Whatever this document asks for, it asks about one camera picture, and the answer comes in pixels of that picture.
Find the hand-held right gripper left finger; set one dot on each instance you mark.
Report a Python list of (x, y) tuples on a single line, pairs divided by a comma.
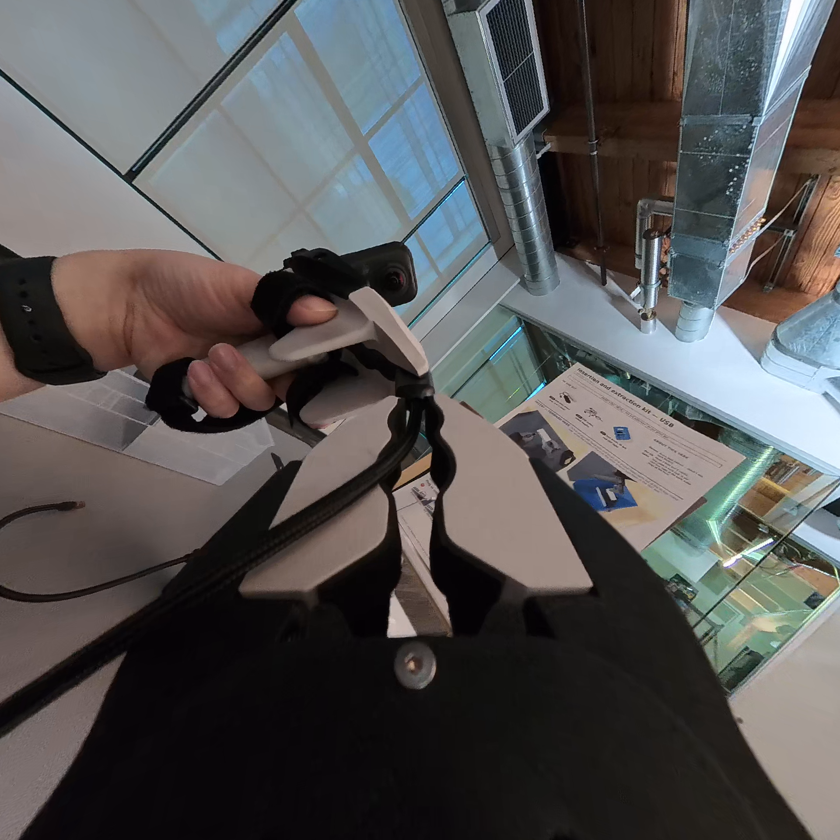
[(328, 558)]

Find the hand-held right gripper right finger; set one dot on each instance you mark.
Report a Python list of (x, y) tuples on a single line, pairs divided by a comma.
[(512, 518)]

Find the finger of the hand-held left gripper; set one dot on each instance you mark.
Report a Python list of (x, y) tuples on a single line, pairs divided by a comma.
[(348, 401), (394, 331)]

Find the clear plastic bin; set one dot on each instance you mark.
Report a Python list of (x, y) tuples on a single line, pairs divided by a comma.
[(98, 407)]

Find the person's left hand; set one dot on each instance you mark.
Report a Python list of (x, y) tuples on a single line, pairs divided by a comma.
[(144, 308)]

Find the frosted glass window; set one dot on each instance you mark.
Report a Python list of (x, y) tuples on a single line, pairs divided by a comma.
[(295, 164)]

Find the wooden instruction board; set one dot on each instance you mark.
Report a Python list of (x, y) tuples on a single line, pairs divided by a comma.
[(656, 459)]

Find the silver pipe fitting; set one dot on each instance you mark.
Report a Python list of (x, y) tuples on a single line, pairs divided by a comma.
[(651, 262)]

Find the black wristband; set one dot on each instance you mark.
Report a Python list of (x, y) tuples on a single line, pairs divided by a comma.
[(33, 321)]

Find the round duct with grille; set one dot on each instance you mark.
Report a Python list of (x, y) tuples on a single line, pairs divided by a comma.
[(525, 216)]

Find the grey duct hood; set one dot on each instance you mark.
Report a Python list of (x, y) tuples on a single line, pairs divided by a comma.
[(807, 341)]

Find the rectangular metal air duct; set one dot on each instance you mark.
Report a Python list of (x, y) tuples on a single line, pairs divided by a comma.
[(728, 164)]

